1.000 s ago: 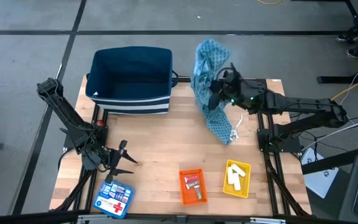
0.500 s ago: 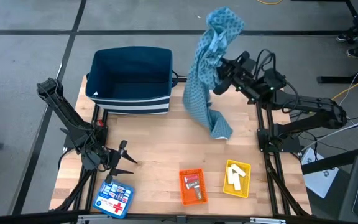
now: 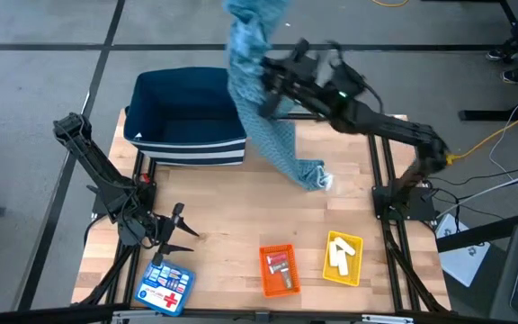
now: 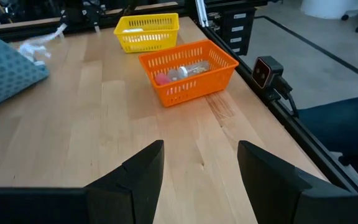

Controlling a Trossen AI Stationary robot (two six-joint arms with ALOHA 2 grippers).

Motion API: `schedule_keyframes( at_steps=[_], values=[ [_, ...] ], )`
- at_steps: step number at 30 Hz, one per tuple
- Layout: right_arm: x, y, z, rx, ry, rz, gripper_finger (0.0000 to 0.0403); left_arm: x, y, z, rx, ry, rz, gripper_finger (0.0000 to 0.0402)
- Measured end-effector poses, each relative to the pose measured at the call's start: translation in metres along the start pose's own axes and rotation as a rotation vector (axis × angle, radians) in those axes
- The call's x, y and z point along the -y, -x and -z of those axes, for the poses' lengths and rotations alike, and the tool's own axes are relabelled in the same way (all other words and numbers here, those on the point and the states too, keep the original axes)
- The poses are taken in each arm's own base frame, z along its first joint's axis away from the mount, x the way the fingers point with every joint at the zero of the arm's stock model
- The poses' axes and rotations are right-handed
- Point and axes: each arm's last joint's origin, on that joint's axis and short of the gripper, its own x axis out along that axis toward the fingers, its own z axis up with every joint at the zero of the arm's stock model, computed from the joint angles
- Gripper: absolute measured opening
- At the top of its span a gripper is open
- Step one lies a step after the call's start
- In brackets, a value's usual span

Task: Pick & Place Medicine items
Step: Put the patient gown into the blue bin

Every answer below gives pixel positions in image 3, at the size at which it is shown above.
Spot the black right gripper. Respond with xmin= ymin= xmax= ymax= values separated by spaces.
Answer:
xmin=258 ymin=38 xmax=332 ymax=120

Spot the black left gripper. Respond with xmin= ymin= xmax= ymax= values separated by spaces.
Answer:
xmin=144 ymin=202 xmax=200 ymax=266

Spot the blue patterned cloth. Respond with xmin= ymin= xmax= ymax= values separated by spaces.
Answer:
xmin=222 ymin=0 xmax=335 ymax=193

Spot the red capped medicine vial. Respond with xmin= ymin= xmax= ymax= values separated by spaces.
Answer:
xmin=265 ymin=252 xmax=289 ymax=266

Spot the blue first aid kit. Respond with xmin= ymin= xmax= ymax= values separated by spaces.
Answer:
xmin=133 ymin=258 xmax=196 ymax=318

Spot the navy striped fabric storage bin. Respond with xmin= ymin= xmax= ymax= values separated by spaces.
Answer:
xmin=122 ymin=66 xmax=249 ymax=167

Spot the orange plastic basket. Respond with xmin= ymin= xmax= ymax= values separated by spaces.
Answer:
xmin=258 ymin=243 xmax=302 ymax=299

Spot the yellow plastic basket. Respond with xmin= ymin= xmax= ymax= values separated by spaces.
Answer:
xmin=321 ymin=229 xmax=364 ymax=288

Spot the black desk foot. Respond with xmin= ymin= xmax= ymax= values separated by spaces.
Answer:
xmin=459 ymin=89 xmax=518 ymax=122

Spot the black desk bar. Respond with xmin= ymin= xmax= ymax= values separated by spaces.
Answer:
xmin=436 ymin=209 xmax=518 ymax=253

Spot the white box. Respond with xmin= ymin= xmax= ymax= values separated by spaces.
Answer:
xmin=433 ymin=213 xmax=492 ymax=289

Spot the black aluminium table frame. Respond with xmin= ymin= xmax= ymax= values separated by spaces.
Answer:
xmin=72 ymin=107 xmax=451 ymax=316

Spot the white cable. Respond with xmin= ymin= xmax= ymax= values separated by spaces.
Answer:
xmin=487 ymin=85 xmax=518 ymax=208

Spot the silver rail bracket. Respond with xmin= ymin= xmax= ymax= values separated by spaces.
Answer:
xmin=361 ymin=314 xmax=415 ymax=324

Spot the long yellow cable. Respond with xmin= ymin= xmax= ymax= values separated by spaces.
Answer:
xmin=447 ymin=103 xmax=518 ymax=164

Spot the grey cable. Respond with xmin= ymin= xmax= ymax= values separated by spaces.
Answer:
xmin=436 ymin=162 xmax=518 ymax=220

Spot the black cable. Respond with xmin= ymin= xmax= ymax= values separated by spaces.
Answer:
xmin=438 ymin=157 xmax=518 ymax=188

